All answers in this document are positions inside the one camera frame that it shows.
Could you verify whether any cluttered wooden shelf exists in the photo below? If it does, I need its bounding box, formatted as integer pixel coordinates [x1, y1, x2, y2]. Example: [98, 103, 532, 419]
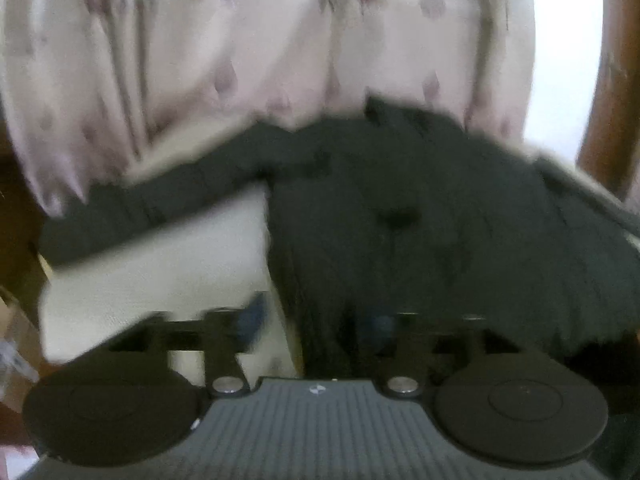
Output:
[0, 148, 54, 480]

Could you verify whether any floral beige curtain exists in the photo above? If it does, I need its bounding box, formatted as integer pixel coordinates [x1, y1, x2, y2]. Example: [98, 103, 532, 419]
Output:
[1, 0, 535, 216]

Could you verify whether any black jacket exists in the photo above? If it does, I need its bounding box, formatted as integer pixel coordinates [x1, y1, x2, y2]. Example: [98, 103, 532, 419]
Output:
[40, 99, 639, 377]

